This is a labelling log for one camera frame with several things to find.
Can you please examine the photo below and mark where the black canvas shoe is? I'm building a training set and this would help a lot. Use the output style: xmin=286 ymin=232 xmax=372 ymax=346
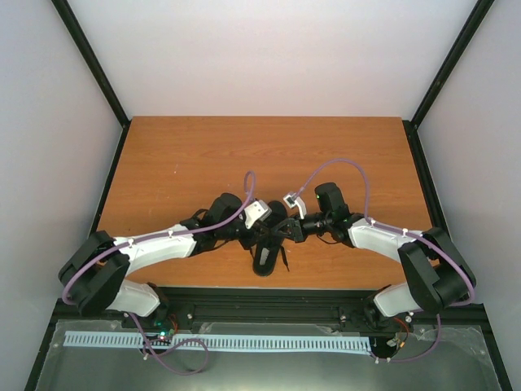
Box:
xmin=252 ymin=200 xmax=290 ymax=278

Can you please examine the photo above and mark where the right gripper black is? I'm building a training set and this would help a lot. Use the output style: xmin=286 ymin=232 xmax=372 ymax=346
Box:
xmin=271 ymin=212 xmax=331 ymax=243

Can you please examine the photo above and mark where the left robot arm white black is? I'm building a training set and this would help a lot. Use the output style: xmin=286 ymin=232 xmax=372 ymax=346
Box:
xmin=58 ymin=193 xmax=271 ymax=328

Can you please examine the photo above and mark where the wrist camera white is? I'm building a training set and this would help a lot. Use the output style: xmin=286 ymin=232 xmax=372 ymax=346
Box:
xmin=282 ymin=192 xmax=307 ymax=220
xmin=243 ymin=200 xmax=272 ymax=229

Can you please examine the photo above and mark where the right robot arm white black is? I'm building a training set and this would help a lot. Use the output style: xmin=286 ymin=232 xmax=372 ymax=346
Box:
xmin=270 ymin=182 xmax=476 ymax=329

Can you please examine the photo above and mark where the right black frame post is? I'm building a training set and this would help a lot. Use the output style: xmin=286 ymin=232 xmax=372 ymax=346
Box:
xmin=409 ymin=0 xmax=496 ymax=128

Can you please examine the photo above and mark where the black frame post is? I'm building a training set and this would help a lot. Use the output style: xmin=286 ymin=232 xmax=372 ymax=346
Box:
xmin=409 ymin=0 xmax=496 ymax=128
xmin=50 ymin=0 xmax=132 ymax=128

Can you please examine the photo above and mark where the black aluminium frame base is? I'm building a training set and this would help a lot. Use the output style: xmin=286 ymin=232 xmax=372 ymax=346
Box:
xmin=24 ymin=117 xmax=514 ymax=391

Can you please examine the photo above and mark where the right wiring connector bundle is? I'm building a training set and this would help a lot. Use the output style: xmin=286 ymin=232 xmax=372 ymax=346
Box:
xmin=385 ymin=317 xmax=410 ymax=353

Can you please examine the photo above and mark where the left black frame post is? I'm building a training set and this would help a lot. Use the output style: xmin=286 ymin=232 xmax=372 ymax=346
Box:
xmin=50 ymin=0 xmax=132 ymax=128

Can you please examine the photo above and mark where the left controller board with leds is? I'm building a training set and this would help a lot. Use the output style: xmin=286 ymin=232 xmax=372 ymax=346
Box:
xmin=145 ymin=314 xmax=178 ymax=346

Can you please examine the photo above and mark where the light blue cable duct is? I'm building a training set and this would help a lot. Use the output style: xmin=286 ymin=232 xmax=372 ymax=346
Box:
xmin=63 ymin=331 xmax=370 ymax=355

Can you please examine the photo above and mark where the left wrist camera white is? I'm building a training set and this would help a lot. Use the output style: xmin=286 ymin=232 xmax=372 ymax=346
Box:
xmin=243 ymin=200 xmax=272 ymax=229

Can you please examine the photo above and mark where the black shoelace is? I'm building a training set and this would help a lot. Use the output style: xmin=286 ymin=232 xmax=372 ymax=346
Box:
xmin=250 ymin=245 xmax=290 ymax=277

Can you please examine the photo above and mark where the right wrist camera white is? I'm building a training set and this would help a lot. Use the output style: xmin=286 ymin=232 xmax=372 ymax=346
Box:
xmin=282 ymin=192 xmax=307 ymax=220

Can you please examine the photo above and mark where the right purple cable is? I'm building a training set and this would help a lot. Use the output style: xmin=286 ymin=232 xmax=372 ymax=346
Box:
xmin=296 ymin=158 xmax=477 ymax=364

